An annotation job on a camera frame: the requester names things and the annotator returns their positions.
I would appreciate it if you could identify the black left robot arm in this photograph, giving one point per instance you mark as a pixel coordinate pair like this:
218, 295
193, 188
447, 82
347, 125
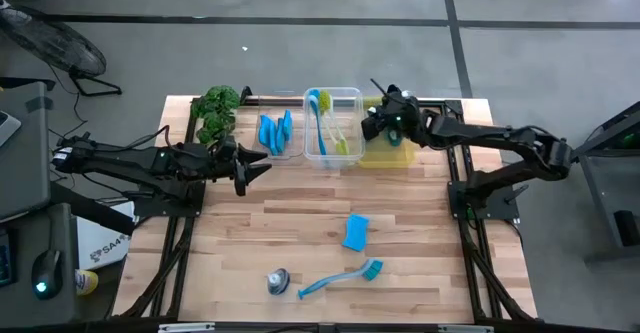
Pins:
125, 163

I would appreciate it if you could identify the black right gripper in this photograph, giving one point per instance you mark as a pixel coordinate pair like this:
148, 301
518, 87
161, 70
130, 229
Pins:
400, 113

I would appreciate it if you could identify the yellow plastic bin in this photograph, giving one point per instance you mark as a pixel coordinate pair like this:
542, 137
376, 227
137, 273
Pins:
395, 158

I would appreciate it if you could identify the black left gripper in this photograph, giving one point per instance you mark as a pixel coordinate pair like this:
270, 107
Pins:
232, 158

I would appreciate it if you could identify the dark grey side table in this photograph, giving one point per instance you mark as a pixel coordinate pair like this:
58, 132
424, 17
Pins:
20, 308

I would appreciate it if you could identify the green leafy plant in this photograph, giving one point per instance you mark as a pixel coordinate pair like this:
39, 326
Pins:
215, 110

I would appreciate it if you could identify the clear plastic storage bin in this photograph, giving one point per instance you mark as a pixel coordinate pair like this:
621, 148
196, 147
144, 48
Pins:
352, 123

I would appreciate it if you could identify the black aluminium table frame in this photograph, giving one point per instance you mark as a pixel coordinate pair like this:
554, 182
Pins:
454, 107

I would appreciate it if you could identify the white cardboard box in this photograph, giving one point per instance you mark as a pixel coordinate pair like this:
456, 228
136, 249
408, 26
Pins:
102, 243

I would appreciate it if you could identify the black computer mouse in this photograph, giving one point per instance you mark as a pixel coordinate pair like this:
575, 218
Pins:
46, 275

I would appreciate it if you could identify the blue and white dish brush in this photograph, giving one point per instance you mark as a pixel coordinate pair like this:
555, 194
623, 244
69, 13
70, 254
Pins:
314, 100
372, 269

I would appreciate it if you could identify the grey metal cabinet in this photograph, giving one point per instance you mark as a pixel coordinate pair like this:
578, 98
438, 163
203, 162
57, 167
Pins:
607, 193

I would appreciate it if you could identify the grey desk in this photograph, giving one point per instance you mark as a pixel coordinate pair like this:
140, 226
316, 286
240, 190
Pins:
22, 163

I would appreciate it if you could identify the black floor fan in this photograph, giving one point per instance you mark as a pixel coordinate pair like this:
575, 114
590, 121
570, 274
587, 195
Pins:
55, 43

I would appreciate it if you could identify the yellow can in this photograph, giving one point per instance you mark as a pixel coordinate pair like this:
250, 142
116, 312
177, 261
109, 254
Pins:
87, 282

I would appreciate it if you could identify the person's shoe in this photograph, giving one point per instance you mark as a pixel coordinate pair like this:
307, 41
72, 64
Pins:
12, 13

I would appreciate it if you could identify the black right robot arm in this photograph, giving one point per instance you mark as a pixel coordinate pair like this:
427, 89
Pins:
500, 135

